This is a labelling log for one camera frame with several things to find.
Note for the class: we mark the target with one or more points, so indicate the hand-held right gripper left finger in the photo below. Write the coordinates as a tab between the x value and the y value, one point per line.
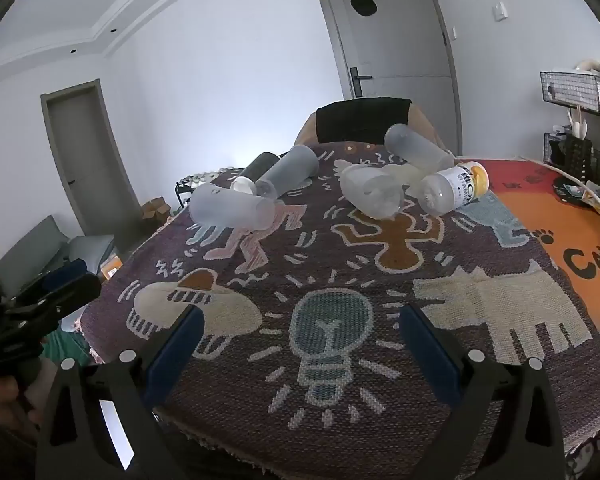
177	350

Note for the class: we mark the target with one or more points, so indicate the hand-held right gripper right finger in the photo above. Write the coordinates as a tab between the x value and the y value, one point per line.
430	355

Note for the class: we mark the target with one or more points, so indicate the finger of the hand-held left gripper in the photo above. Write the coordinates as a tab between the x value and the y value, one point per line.
65	276
75	292

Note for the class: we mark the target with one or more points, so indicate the frosted plastic cup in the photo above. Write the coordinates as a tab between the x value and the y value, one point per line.
232	206
372	191
290	167

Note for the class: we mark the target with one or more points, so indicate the black cup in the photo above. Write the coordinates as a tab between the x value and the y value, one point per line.
254	169

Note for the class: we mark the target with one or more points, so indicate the person's left hand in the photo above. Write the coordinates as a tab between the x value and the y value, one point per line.
7	405

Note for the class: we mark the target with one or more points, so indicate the grey cushion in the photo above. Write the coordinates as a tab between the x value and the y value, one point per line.
91	254

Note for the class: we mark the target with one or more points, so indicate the grey sofa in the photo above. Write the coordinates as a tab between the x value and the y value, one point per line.
32	250

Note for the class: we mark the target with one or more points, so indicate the orange box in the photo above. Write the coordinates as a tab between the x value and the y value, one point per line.
111	268

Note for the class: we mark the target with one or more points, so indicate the green cloth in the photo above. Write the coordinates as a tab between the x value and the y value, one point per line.
67	347

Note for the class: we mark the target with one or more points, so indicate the cardboard box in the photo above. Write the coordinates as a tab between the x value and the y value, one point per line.
156	211

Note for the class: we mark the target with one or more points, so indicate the grey narrow door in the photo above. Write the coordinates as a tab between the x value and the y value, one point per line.
77	155

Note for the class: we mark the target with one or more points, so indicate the printed woven blanket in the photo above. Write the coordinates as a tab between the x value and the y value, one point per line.
330	280

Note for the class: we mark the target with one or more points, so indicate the black metal rack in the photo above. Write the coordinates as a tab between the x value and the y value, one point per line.
195	185

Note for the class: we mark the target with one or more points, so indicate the clear bottle with yellow cap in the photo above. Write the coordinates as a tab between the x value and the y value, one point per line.
452	187

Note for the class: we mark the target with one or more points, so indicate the orange cat mat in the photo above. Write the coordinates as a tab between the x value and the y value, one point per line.
570	240

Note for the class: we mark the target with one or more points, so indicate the frosted bottle upper right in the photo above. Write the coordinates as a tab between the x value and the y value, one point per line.
417	149

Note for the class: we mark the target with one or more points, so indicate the black cloth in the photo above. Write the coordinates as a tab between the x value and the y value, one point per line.
362	119

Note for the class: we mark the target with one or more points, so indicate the black cap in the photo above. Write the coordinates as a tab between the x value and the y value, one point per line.
362	0

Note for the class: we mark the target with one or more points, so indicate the white wall switch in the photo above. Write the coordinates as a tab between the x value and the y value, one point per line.
501	10

